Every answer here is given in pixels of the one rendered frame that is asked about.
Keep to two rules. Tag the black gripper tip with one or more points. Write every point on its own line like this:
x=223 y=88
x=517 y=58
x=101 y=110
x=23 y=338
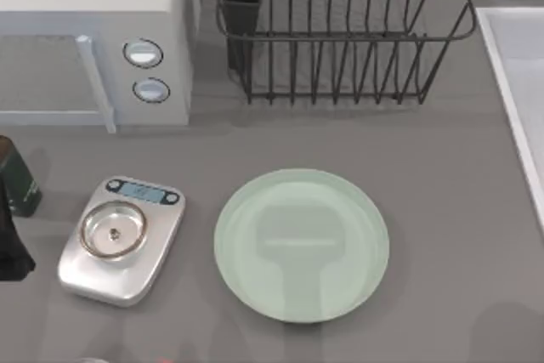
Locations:
x=10 y=248

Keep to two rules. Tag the pale green plate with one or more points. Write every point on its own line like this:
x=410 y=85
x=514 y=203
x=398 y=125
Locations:
x=301 y=246

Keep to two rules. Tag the dark green can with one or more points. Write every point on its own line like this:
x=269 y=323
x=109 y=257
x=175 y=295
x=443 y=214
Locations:
x=19 y=184

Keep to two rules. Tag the silver kitchen scale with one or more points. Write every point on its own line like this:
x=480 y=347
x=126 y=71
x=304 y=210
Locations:
x=123 y=244

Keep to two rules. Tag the small microwave knob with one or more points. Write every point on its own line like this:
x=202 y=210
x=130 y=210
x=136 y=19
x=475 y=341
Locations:
x=151 y=90

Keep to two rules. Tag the pale microwave oven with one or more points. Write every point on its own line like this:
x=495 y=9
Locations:
x=85 y=18

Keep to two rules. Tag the large microwave knob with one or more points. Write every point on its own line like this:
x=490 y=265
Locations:
x=143 y=52

